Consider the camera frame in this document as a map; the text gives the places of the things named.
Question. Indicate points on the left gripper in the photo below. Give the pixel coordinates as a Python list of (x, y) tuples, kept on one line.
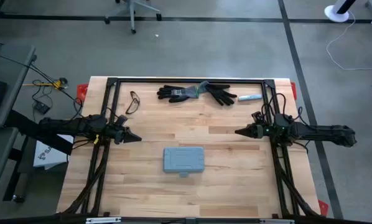
[(116, 133)]

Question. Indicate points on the white cardboard box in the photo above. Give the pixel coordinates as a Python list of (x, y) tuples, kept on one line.
[(49, 155)]

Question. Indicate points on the silver bracket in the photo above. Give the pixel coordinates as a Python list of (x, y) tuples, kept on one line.
[(103, 220), (276, 221)]

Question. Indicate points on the clear safety glasses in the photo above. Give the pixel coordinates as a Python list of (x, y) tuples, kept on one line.
[(132, 107)]

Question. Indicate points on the yellow tag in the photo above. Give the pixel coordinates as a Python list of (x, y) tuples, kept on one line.
[(96, 139)]

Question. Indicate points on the black power adapter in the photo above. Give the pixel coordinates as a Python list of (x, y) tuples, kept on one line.
[(42, 108)]

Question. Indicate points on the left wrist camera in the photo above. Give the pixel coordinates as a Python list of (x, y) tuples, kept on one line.
[(122, 119)]

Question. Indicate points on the black work glove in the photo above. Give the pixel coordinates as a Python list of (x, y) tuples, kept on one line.
[(173, 93), (221, 95)]

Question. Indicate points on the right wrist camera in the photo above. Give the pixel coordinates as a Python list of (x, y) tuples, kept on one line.
[(257, 117)]

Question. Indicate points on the white round stand base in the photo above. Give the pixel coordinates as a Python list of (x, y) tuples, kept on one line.
[(335, 14)]

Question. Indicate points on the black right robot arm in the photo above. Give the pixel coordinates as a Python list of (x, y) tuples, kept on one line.
[(323, 132)]

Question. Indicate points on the grey utility knife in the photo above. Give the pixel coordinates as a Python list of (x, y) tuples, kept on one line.
[(249, 97)]

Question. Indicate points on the grey plastic tool case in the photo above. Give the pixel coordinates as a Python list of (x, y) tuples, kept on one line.
[(183, 160)]

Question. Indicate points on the black diagonal bar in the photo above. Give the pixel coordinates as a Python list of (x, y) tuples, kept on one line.
[(24, 123)]

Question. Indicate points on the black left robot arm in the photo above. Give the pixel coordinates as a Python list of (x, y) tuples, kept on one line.
[(64, 126)]

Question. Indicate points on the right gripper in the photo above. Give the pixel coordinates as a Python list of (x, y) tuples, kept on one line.
[(260, 131)]

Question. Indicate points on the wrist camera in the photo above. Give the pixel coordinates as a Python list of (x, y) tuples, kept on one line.
[(122, 119), (257, 117)]

